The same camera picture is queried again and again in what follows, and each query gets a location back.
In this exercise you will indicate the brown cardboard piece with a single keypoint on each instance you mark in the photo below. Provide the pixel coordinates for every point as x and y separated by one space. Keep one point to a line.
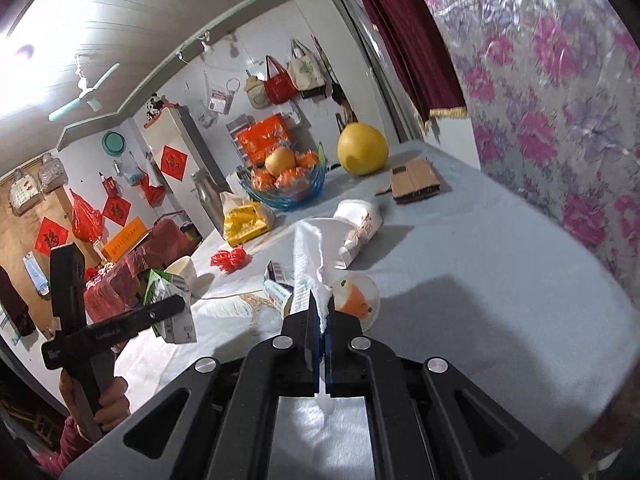
412 181

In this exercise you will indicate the red plastic bag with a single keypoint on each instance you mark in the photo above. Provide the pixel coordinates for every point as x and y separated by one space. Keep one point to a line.
87 222

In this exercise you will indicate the red hanging handbag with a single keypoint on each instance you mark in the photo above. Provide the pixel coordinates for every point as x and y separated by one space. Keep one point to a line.
278 85

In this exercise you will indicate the steel thermos bottle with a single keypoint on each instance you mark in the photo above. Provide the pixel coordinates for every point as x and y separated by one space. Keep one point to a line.
209 199

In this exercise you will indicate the dark red curtain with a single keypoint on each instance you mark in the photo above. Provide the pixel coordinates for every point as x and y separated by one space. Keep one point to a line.
419 56

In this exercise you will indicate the white refrigerator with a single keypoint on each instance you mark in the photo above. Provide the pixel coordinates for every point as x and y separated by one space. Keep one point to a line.
180 152

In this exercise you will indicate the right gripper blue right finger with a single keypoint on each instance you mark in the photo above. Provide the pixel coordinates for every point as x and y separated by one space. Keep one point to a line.
342 365

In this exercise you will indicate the red knotted string trash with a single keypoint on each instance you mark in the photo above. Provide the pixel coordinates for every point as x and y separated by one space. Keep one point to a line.
231 260

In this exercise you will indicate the yellow snack bag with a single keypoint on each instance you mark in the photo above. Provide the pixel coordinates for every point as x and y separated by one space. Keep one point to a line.
244 219

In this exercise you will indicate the green white milk carton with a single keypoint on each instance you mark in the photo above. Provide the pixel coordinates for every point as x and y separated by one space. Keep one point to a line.
168 298

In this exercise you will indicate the white tissue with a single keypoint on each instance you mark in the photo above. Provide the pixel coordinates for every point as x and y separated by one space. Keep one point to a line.
315 253

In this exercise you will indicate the green ceiling fan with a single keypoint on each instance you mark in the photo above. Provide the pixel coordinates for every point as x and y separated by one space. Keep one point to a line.
86 92

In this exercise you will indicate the white paper cup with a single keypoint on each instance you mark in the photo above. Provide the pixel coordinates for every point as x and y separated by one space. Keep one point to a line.
366 219

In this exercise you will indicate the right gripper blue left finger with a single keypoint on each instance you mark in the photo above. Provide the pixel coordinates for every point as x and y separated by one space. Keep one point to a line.
302 360

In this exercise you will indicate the left hand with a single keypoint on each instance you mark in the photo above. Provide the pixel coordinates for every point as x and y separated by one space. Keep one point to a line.
115 406

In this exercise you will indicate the white ceramic bowl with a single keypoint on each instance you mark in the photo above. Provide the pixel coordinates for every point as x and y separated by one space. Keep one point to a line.
182 274

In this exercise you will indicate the clear container with orange peel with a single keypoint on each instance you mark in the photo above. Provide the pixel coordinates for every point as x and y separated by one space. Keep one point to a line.
356 294

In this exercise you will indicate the blue glass fruit bowl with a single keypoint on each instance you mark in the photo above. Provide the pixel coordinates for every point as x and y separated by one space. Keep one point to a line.
297 191

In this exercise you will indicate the light blue tablecloth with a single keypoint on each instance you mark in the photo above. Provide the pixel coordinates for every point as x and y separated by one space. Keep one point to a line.
475 275

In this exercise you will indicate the floral plastic wall cover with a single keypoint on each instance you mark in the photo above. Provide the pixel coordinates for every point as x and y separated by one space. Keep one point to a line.
552 90

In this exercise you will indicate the orange gift box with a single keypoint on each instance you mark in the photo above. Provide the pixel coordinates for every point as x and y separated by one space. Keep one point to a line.
256 141

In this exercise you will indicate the apple in bowl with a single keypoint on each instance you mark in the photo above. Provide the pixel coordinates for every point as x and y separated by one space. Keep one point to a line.
279 160

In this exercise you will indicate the small box on table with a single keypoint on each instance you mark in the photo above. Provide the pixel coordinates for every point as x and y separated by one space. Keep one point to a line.
278 286

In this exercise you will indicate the yellow pomelo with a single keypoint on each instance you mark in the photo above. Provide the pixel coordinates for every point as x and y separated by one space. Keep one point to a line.
361 149

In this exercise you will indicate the beige hanging tote bag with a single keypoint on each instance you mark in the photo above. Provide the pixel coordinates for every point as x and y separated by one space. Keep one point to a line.
305 71

